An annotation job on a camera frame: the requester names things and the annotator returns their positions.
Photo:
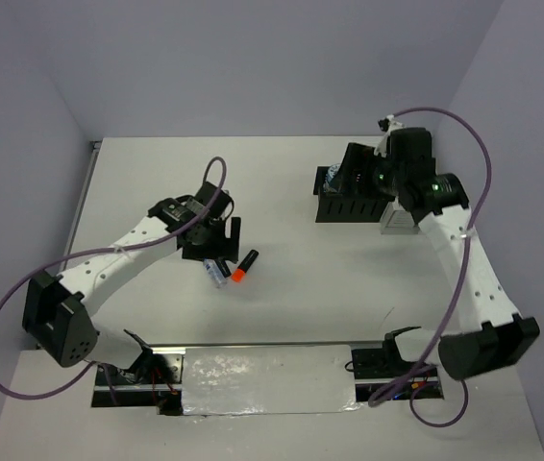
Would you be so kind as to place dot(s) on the pink capped highlighter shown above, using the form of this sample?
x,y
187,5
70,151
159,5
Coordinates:
x,y
224,268

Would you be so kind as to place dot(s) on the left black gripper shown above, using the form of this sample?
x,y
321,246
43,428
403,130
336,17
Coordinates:
x,y
225,248

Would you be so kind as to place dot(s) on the black slotted organizer box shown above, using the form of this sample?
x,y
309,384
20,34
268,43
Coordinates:
x,y
334,208

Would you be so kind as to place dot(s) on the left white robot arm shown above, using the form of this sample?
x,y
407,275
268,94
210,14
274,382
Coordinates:
x,y
60,309

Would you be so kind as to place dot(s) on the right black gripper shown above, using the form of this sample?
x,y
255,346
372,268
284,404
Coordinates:
x,y
360,157

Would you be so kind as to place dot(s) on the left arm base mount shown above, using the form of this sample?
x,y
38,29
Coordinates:
x,y
154,381

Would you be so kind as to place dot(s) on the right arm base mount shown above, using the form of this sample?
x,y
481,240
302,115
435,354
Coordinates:
x,y
372,368

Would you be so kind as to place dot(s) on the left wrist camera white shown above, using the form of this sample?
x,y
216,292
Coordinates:
x,y
175,212

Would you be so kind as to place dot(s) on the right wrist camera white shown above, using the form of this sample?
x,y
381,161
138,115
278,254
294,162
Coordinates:
x,y
387,125

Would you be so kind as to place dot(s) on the white slotted organizer box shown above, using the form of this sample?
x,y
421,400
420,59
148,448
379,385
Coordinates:
x,y
397,221

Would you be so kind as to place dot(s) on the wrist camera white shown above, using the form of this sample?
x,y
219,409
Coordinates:
x,y
175,212
387,125

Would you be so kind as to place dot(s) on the orange capped highlighter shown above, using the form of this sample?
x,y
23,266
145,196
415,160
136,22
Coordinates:
x,y
244,266

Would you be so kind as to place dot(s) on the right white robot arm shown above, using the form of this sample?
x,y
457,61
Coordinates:
x,y
493,333

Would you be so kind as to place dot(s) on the clear blue capped pen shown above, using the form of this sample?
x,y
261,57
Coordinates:
x,y
214,272

